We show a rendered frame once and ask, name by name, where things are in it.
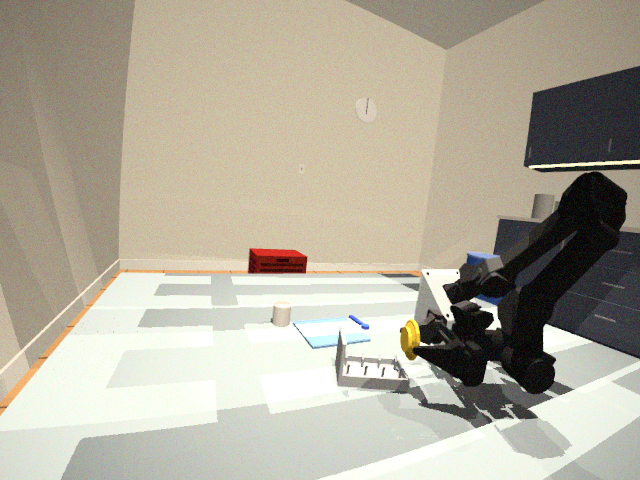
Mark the white dish rack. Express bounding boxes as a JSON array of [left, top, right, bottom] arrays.
[[335, 326, 411, 392]]

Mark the yellow round plate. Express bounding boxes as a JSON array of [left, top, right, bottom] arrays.
[[400, 318, 420, 361]]

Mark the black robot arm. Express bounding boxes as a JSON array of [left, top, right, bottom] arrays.
[[442, 171, 628, 395]]

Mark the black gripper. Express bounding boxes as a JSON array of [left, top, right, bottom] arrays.
[[412, 309, 496, 387]]

